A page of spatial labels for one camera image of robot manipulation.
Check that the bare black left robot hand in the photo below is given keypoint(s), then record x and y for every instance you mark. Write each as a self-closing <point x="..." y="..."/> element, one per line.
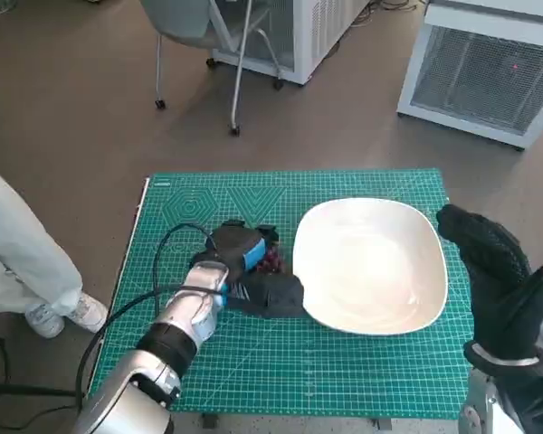
<point x="235" y="246"/>

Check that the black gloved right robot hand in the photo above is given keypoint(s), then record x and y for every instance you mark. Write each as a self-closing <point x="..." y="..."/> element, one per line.
<point x="498" y="280"/>

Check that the red toy grape bunch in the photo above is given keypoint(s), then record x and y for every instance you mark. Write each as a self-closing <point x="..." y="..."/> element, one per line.
<point x="271" y="263"/>

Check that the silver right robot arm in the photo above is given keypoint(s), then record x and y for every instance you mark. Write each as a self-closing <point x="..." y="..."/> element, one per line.
<point x="516" y="398"/>

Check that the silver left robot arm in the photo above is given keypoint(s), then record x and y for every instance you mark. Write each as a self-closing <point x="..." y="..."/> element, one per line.
<point x="131" y="380"/>

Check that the white plate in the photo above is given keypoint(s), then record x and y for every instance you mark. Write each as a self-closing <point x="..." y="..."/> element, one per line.
<point x="371" y="267"/>

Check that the green cutting mat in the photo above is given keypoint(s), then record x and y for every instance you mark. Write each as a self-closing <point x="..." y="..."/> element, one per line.
<point x="298" y="370"/>

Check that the white cabinet with mesh grille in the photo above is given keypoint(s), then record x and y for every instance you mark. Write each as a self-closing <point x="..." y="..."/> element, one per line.
<point x="475" y="77"/>

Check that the person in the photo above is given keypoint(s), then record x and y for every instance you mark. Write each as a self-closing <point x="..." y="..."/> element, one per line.
<point x="22" y="244"/>

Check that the white cabinet with glass door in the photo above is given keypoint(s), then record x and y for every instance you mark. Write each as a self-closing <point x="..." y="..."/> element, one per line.
<point x="307" y="40"/>

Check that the grey office chair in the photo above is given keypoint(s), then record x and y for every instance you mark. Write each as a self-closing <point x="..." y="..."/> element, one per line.
<point x="181" y="22"/>

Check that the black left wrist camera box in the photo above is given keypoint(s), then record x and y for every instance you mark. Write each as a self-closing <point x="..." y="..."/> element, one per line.
<point x="276" y="296"/>

